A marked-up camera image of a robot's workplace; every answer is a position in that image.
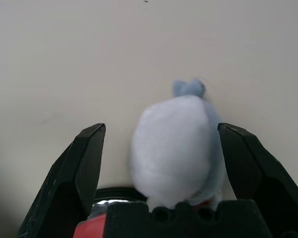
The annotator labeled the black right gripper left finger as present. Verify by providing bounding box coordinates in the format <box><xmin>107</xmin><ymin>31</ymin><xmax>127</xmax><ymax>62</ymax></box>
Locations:
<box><xmin>16</xmin><ymin>123</ymin><xmax>106</xmax><ymax>238</ymax></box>

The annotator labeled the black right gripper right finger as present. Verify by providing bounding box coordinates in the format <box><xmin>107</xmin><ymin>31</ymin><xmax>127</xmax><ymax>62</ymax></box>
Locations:
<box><xmin>217</xmin><ymin>122</ymin><xmax>298</xmax><ymax>238</ymax></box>

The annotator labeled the grey white plush whale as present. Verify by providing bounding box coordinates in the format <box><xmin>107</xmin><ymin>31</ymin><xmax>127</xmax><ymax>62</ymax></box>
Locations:
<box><xmin>129</xmin><ymin>78</ymin><xmax>226</xmax><ymax>211</ymax></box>

